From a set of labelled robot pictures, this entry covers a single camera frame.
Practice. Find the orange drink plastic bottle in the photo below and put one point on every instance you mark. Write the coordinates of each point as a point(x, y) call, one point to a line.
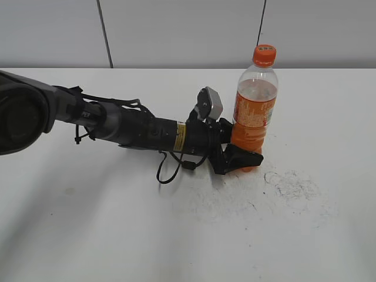
point(255, 99)

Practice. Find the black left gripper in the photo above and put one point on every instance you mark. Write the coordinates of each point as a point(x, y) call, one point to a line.
point(205, 139)

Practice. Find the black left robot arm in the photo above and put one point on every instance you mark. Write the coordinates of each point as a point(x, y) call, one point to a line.
point(29, 108)

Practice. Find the orange bottle cap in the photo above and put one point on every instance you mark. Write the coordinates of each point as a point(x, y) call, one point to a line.
point(264, 55)

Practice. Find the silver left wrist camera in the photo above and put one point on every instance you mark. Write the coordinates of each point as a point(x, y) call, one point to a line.
point(209, 105)

